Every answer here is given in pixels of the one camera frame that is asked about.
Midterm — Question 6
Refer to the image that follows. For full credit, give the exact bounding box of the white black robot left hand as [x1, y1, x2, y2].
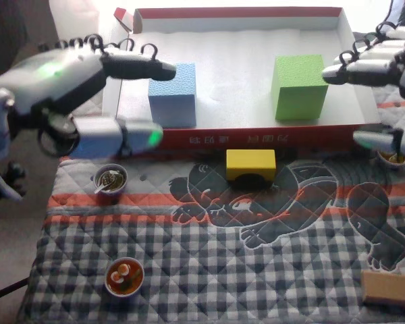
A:
[0, 33, 177, 159]

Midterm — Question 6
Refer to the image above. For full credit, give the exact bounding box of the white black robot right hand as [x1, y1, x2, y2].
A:
[322, 22, 405, 159]

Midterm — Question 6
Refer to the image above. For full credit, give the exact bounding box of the green foam block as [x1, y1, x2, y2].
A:
[271, 53, 329, 122]

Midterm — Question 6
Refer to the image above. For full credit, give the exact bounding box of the blue foam block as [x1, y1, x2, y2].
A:
[147, 62, 197, 128]

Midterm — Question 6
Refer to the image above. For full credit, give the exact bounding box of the red white cardboard box tray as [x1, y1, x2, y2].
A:
[102, 6, 382, 159]

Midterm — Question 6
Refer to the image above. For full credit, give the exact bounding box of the black fabric backdrop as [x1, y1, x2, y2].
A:
[0, 0, 60, 80]

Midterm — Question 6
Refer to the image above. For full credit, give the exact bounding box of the purple toy cup yellow filling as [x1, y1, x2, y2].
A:
[377, 150, 405, 170]

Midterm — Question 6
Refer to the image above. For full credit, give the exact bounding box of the purple toy cup with spoon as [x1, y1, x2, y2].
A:
[93, 163, 128, 197]

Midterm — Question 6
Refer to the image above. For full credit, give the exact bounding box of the yellow arch block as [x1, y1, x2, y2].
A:
[225, 148, 277, 185]

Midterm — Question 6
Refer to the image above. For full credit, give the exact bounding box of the purple toy egg soup bowl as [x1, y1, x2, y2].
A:
[103, 256, 145, 298]

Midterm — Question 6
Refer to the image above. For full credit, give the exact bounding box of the tan wooden block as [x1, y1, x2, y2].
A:
[360, 269, 405, 306]

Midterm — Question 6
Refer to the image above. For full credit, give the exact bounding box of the thin black rod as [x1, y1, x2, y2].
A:
[0, 278, 32, 305]

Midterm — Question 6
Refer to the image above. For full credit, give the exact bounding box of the grey checked bear quilt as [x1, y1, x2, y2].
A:
[16, 32, 405, 324]

